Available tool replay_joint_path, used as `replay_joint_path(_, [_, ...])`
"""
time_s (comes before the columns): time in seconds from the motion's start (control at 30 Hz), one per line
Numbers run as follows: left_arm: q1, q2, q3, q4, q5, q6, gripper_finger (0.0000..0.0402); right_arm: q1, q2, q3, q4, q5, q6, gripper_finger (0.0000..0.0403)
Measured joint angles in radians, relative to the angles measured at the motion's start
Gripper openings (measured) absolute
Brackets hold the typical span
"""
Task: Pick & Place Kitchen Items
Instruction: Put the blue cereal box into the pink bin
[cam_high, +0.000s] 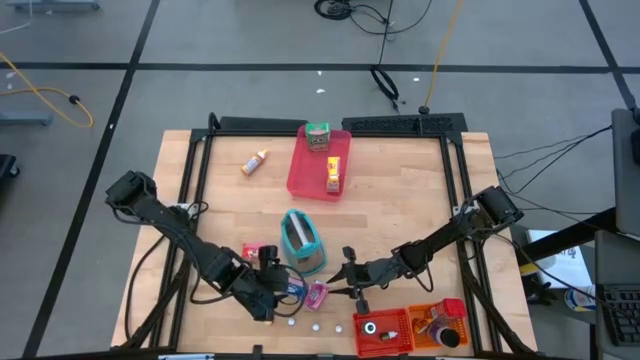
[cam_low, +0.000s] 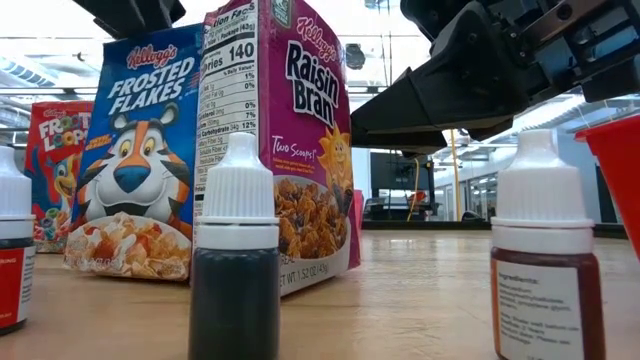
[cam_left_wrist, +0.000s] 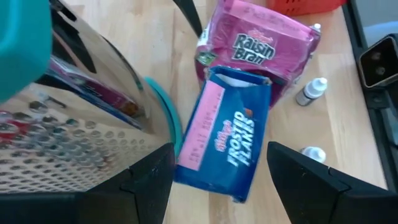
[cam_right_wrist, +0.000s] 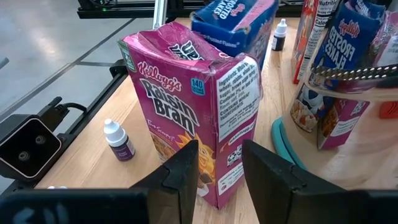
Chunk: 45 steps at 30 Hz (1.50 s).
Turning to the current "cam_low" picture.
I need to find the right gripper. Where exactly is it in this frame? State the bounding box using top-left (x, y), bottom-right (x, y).
top-left (349, 0), bottom-right (640, 134)

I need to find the pink plastic tray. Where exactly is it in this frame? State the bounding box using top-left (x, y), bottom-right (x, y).
top-left (352, 188), bottom-right (366, 236)

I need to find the blue Frosted Flakes cereal box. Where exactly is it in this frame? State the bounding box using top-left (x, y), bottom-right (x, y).
top-left (63, 23), bottom-right (205, 282)

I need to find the magenta Raisin Bran cereal box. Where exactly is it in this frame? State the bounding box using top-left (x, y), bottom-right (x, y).
top-left (191, 0), bottom-right (362, 297)

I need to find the brown liquid dropper bottle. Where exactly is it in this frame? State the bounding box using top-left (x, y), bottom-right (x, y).
top-left (489, 128), bottom-right (607, 360)

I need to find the red Froot Loops cereal box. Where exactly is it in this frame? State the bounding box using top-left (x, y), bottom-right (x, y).
top-left (24, 99), bottom-right (95, 255)

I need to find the red-label dropper bottle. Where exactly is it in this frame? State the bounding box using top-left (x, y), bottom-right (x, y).
top-left (0, 145), bottom-right (37, 337)

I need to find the dark liquid dropper bottle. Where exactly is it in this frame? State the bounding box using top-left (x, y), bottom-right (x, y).
top-left (187, 132), bottom-right (282, 360)

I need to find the black monitor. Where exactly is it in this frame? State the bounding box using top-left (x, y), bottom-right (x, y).
top-left (369, 152), bottom-right (432, 194)

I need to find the red plastic basket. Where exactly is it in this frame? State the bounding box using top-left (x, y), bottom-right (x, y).
top-left (573, 114), bottom-right (640, 262)

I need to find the yellow curved cable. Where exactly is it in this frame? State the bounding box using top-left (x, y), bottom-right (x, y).
top-left (405, 155), bottom-right (422, 222)

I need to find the black metal table frame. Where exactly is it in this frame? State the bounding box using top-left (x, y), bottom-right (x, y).
top-left (362, 219), bottom-right (629, 240)

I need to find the black ceiling cable reel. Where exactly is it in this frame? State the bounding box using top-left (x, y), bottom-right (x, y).
top-left (344, 43), bottom-right (367, 71)

